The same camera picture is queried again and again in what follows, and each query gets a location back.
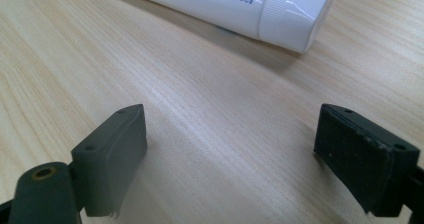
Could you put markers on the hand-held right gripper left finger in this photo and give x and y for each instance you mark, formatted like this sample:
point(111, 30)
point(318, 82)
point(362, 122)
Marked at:
point(110, 157)

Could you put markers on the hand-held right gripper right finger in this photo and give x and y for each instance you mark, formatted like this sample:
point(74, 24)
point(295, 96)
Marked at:
point(363, 164)

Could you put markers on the white tube with cap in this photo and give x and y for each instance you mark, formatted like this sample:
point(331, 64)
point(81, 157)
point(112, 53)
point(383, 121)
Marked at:
point(266, 10)

